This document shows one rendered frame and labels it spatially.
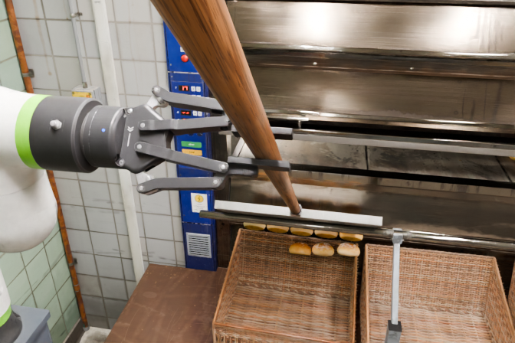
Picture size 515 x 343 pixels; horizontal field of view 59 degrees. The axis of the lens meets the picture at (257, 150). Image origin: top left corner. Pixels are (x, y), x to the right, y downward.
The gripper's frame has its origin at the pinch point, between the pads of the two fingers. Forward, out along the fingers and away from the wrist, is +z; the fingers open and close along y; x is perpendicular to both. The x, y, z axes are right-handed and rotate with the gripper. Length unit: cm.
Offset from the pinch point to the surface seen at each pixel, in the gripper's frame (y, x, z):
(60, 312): 59, -191, -123
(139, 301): 43, -161, -70
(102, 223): 10, -172, -100
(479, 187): -19, -144, 72
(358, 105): -45, -123, 20
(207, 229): 8, -165, -44
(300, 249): 13, -158, 1
